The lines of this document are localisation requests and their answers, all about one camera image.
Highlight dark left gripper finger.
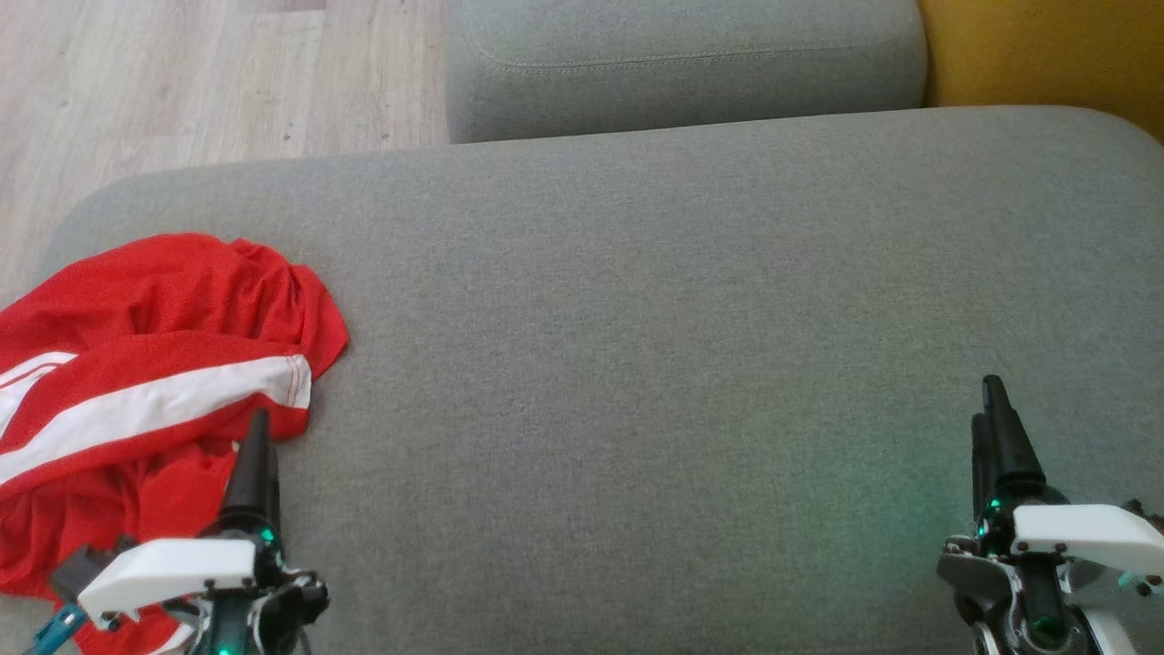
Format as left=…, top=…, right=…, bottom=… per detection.
left=223, top=409, right=279, bottom=533

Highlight teal camera cable connector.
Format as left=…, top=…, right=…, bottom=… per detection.
left=25, top=600, right=89, bottom=655

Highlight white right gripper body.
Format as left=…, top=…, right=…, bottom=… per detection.
left=937, top=487, right=1164, bottom=655

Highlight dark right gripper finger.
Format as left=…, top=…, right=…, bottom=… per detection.
left=982, top=375, right=1047, bottom=499
left=970, top=414, right=994, bottom=519

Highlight grey sofa back cushion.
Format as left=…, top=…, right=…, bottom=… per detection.
left=443, top=0, right=929, bottom=145

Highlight red shorts with white trim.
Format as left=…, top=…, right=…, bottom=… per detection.
left=0, top=332, right=315, bottom=655

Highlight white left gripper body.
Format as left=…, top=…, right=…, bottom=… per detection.
left=77, top=509, right=330, bottom=655

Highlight mustard yellow furniture panel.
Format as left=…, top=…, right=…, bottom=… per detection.
left=918, top=0, right=1164, bottom=144

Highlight grey sofa seat cushion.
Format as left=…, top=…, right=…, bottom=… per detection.
left=0, top=105, right=1164, bottom=655

